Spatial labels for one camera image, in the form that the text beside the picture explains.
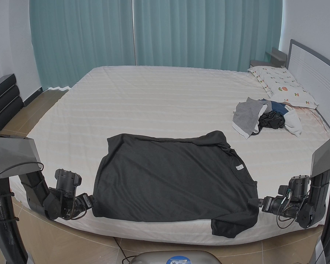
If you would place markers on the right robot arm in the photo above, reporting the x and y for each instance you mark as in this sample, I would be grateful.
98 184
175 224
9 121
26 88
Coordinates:
324 158

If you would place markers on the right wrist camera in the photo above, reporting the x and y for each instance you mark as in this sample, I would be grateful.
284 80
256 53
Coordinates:
283 190

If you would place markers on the blue-green curtain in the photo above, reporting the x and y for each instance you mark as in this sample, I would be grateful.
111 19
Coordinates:
209 23
82 32

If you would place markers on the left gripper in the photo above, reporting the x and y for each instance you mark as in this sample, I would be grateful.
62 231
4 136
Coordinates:
85 201

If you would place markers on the grey bedside table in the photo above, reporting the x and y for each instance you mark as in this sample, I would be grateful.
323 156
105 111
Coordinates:
275 56

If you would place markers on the bed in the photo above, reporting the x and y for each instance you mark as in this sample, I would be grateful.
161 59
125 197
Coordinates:
154 100

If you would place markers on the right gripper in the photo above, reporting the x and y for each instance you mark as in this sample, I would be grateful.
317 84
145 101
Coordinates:
272 204

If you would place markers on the black chest of drawers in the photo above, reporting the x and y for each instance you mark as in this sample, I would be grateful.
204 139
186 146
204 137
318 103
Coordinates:
2 103

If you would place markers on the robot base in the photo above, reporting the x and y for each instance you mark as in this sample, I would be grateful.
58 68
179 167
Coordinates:
176 258

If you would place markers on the pile of clothes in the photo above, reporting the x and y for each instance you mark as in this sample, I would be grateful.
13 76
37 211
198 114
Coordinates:
247 117

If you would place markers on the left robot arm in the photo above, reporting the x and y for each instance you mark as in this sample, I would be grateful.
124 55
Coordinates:
11 153

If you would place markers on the black T-shirt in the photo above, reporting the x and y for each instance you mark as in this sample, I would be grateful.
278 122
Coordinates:
170 180

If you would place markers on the white printed pillow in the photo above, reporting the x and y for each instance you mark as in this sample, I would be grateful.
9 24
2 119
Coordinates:
286 87

